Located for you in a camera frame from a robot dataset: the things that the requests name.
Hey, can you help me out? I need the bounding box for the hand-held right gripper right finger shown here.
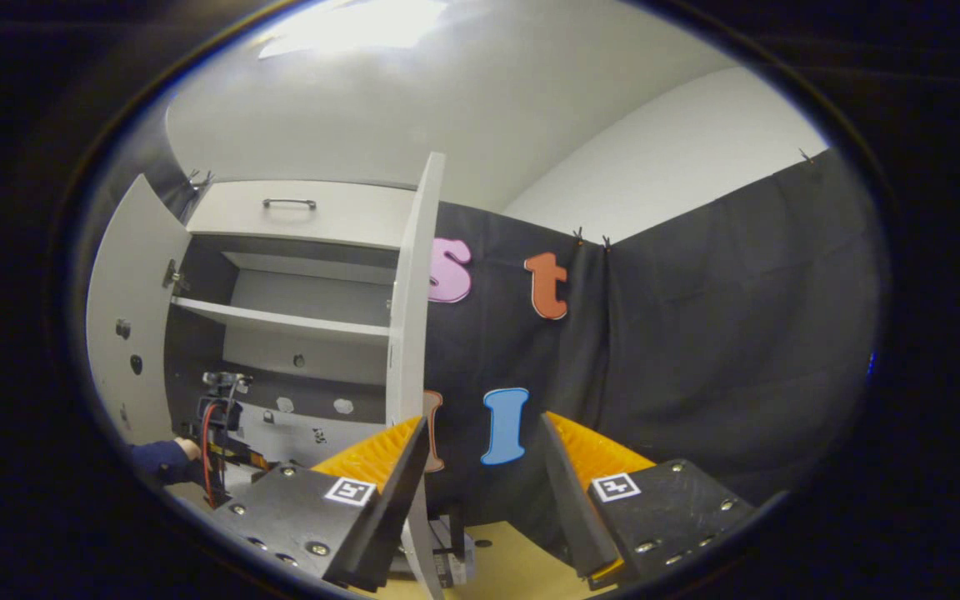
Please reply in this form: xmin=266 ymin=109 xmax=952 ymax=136
xmin=537 ymin=411 xmax=758 ymax=591

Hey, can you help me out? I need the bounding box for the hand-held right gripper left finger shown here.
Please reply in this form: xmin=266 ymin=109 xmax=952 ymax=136
xmin=209 ymin=414 xmax=431 ymax=594

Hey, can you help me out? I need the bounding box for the white shoe cabinet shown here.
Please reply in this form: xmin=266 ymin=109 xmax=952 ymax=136
xmin=162 ymin=177 xmax=421 ymax=501

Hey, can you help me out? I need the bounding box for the white cabinet door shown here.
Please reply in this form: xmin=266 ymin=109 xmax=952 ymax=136
xmin=386 ymin=152 xmax=448 ymax=600
xmin=85 ymin=173 xmax=191 ymax=447

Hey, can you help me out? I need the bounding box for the white cabinet drawer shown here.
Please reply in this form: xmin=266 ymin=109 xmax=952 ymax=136
xmin=187 ymin=180 xmax=418 ymax=249

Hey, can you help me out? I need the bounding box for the red cable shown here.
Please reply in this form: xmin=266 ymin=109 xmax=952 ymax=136
xmin=200 ymin=400 xmax=224 ymax=508

